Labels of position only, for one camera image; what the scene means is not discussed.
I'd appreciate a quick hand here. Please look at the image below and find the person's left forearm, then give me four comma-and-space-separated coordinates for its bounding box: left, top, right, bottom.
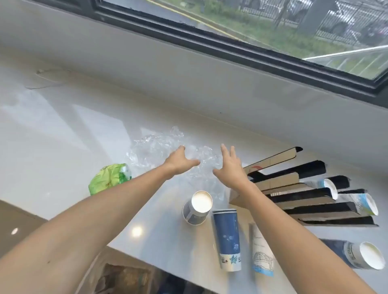
0, 166, 175, 294

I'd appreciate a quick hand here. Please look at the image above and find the white paper cup bridge drawing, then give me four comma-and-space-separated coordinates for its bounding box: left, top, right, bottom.
249, 223, 275, 278

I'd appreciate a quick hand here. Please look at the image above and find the small white blue paper cup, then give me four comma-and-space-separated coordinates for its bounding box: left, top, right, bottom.
304, 178, 339, 201

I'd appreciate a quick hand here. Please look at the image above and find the brown black cardboard box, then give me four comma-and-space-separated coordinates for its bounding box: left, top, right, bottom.
229, 147, 379, 228

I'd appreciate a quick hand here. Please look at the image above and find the crumpled green plastic bag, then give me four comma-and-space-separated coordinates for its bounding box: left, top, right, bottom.
88, 163, 133, 196

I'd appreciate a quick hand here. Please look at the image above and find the white metal railing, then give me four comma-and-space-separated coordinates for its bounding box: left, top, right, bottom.
303, 45, 388, 80

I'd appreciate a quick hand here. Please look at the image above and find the person's right hand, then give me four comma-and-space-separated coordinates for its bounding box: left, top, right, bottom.
213, 143, 253, 191

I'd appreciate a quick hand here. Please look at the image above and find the person's right forearm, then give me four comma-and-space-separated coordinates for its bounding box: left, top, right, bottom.
234, 181, 374, 294

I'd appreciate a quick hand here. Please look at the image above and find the person's left hand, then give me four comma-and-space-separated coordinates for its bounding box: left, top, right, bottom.
163, 145, 201, 176

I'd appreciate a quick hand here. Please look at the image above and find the short blue white paper cup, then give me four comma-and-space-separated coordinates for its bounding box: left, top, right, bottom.
182, 190, 213, 226

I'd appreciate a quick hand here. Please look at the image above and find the crumpled clear plastic wrap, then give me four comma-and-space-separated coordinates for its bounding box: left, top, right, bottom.
127, 126, 232, 202

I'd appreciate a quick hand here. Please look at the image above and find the black metal fence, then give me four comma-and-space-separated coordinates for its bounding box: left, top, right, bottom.
239, 0, 388, 49

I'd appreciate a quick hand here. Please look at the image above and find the tall dark blue paper cup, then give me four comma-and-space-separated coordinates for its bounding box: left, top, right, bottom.
211, 209, 242, 272

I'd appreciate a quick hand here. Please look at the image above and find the white paper cup blue print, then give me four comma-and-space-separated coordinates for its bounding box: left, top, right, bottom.
336, 193, 379, 216

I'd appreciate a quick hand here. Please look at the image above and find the black window frame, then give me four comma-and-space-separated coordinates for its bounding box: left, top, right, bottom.
29, 0, 388, 109

